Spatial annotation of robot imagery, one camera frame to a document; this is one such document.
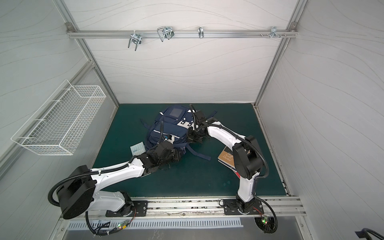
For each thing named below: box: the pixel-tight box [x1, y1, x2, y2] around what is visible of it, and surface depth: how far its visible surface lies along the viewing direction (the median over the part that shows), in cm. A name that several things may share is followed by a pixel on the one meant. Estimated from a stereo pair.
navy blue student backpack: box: [140, 104, 212, 161], surface depth 103 cm
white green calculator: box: [129, 141, 147, 157], surface depth 93 cm
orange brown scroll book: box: [217, 146, 237, 173], surface depth 90 cm
